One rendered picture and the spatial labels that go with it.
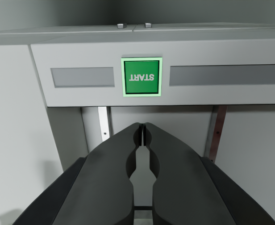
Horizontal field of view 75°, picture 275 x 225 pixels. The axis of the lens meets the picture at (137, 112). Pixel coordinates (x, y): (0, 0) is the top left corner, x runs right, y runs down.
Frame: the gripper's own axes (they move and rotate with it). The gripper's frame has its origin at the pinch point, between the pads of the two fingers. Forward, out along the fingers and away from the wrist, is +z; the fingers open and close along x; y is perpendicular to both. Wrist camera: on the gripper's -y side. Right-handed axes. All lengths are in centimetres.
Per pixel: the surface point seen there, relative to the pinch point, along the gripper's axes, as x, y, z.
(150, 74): 1.2, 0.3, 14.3
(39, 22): -62, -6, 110
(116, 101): -4.0, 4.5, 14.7
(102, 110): -8.9, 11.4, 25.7
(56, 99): -13.1, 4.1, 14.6
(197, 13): 33, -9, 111
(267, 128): 31.8, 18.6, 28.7
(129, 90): -1.8, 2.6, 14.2
